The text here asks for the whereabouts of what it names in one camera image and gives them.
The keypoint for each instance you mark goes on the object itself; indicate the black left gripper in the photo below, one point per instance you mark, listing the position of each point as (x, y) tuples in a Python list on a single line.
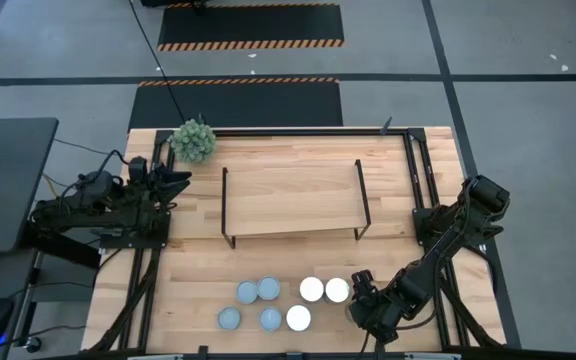
[(154, 186)]

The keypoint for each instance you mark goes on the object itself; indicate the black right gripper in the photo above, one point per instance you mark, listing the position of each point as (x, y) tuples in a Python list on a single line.
[(385, 312)]

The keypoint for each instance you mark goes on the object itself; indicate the tall tin can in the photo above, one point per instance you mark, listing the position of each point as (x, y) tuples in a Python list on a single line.
[(349, 312), (337, 290)]

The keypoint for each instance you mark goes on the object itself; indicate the tall peach print can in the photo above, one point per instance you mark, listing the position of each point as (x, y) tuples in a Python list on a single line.
[(311, 289)]

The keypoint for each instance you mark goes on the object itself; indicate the tall blue peas can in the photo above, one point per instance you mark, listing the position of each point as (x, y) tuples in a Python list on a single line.
[(298, 317)]

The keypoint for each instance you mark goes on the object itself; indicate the tomato print can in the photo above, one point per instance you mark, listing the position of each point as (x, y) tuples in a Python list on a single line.
[(270, 319)]

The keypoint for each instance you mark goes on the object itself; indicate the vegetable print can teal rim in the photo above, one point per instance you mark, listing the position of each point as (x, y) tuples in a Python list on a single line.
[(268, 288)]

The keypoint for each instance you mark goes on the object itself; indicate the short green peas can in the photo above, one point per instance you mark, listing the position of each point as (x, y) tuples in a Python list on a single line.
[(246, 291)]

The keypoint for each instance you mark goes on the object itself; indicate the short tin can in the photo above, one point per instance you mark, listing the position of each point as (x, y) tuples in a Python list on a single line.
[(229, 318)]

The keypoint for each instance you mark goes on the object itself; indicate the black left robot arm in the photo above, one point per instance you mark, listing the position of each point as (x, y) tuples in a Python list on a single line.
[(118, 215)]

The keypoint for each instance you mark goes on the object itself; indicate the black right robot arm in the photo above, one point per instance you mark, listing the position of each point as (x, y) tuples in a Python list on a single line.
[(448, 235)]

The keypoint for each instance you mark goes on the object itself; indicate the artificial green plant in pot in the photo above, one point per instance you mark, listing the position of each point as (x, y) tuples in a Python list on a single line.
[(193, 141)]

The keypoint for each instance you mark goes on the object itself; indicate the black mat orange hazard stripes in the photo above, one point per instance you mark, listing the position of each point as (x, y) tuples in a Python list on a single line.
[(250, 22), (243, 105)]

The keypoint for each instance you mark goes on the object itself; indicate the black desk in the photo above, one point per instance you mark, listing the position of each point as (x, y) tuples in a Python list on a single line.
[(13, 190)]

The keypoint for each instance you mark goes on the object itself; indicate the small black clip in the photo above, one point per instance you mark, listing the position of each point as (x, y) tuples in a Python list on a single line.
[(386, 127)]

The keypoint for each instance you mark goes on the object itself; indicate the grey desk leg with caster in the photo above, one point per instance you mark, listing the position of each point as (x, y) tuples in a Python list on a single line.
[(30, 295)]

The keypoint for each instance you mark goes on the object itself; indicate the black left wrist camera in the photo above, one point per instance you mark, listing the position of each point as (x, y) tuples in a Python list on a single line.
[(138, 170)]

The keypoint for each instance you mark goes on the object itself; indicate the black frame bracket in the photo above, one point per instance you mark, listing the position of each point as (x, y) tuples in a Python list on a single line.
[(380, 352), (203, 352)]

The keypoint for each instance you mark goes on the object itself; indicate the small black camera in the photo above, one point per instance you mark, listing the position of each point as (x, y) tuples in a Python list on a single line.
[(294, 356)]

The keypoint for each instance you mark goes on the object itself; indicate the wooden shelf black metal frame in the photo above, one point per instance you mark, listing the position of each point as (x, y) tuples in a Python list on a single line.
[(293, 200)]

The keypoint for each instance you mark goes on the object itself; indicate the black aluminium table frame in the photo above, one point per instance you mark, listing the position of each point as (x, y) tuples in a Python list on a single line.
[(293, 133)]

